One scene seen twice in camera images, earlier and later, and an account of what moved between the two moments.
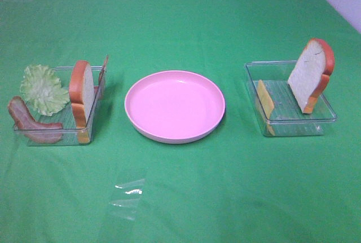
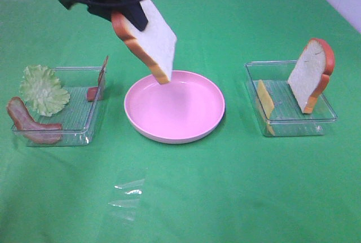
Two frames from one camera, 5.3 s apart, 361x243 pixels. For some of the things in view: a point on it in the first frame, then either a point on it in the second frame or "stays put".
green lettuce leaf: x=44 y=91 stays put
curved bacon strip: x=47 y=132 stays put
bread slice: x=81 y=91 -> x=155 y=44
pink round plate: x=174 y=106 stays put
